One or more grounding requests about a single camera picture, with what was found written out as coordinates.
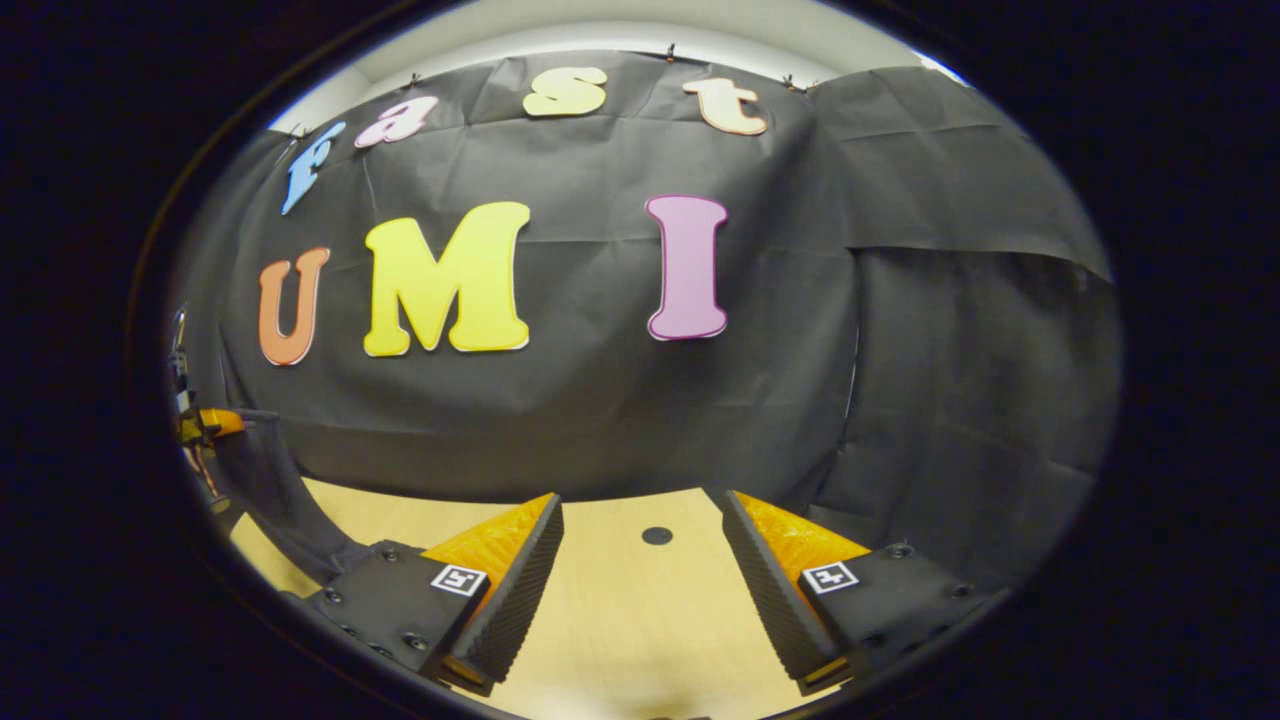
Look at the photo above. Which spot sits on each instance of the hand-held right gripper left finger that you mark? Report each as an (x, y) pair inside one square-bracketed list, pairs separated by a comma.
[(515, 600)]

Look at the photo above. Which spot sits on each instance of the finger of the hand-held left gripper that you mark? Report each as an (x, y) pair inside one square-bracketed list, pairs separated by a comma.
[(220, 422)]

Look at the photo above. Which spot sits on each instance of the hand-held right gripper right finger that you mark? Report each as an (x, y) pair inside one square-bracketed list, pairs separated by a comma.
[(775, 600)]

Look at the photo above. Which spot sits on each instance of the black backdrop cloth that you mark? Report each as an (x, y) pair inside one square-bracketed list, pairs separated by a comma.
[(600, 400)]

